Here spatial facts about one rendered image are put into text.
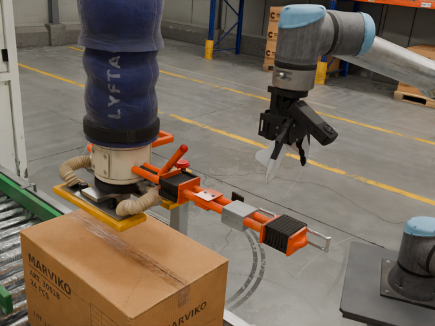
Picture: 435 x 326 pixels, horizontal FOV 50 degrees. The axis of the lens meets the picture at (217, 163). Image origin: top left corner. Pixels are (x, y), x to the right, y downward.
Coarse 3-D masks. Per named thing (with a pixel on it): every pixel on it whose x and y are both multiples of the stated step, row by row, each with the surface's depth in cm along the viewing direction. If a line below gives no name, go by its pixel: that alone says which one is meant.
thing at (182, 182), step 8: (160, 176) 130; (168, 176) 132; (176, 176) 133; (184, 176) 134; (192, 176) 133; (160, 184) 129; (168, 184) 127; (176, 184) 128; (184, 184) 127; (192, 184) 129; (160, 192) 130; (168, 192) 129; (176, 192) 127; (176, 200) 127; (184, 200) 129
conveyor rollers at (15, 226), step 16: (0, 192) 269; (0, 208) 252; (16, 208) 252; (0, 224) 236; (16, 224) 242; (32, 224) 239; (0, 240) 227; (16, 240) 225; (0, 256) 212; (16, 256) 216; (0, 272) 202; (16, 288) 192; (16, 304) 183; (0, 320) 177; (16, 320) 176
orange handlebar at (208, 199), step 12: (156, 144) 160; (132, 168) 139; (156, 168) 139; (156, 180) 133; (192, 192) 126; (204, 192) 125; (216, 192) 126; (204, 204) 123; (216, 204) 121; (264, 216) 117; (252, 228) 114; (300, 240) 108
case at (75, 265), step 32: (64, 224) 165; (96, 224) 166; (160, 224) 169; (32, 256) 157; (64, 256) 147; (96, 256) 148; (128, 256) 150; (160, 256) 151; (192, 256) 152; (32, 288) 164; (64, 288) 147; (96, 288) 134; (128, 288) 135; (160, 288) 136; (192, 288) 141; (224, 288) 155; (32, 320) 171; (64, 320) 153; (96, 320) 137; (128, 320) 125; (160, 320) 134; (192, 320) 147
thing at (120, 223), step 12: (60, 192) 147; (72, 192) 146; (84, 204) 140; (96, 204) 140; (108, 204) 138; (96, 216) 137; (108, 216) 135; (120, 216) 134; (132, 216) 136; (144, 216) 137; (120, 228) 131
